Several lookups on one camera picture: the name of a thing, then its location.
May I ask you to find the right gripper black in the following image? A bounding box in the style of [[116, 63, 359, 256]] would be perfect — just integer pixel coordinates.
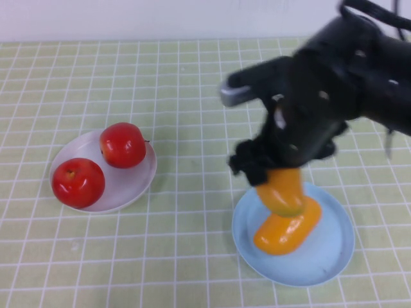
[[229, 96, 349, 187]]

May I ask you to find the orange mango with reddish end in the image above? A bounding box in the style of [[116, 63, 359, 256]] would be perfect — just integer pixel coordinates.
[[256, 168, 306, 218]]

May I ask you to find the yellow-orange mango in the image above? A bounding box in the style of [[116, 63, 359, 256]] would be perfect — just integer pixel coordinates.
[[252, 197, 323, 257]]

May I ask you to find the red apple with long stem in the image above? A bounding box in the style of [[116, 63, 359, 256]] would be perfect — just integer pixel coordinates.
[[98, 122, 150, 169]]

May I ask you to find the red apple with short stem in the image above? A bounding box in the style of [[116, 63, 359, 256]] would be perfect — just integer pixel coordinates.
[[51, 157, 106, 209]]

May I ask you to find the light blue round plate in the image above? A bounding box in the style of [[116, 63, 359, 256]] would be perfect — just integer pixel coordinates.
[[231, 182, 356, 287]]

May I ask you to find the white round plate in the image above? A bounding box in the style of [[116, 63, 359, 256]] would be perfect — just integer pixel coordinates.
[[49, 130, 158, 214]]

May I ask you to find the green checkered tablecloth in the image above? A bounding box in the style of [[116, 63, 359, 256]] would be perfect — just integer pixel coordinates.
[[0, 34, 411, 308]]

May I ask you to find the right arm black looped cable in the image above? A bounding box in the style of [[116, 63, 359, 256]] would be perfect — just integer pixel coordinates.
[[339, 0, 411, 36]]

